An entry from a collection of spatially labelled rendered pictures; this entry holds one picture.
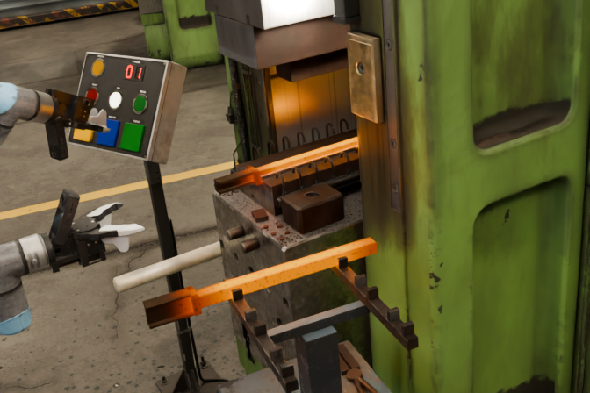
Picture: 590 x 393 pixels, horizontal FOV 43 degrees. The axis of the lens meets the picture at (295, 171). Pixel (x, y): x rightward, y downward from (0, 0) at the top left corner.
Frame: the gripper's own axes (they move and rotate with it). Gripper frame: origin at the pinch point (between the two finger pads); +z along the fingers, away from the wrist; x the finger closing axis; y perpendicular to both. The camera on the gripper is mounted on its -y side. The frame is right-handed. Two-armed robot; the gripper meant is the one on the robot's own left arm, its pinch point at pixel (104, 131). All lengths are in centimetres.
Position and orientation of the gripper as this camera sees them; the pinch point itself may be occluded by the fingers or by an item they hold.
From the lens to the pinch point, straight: 205.1
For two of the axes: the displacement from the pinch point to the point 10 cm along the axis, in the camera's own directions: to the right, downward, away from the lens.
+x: -8.2, -1.6, 5.5
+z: 5.4, 1.3, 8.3
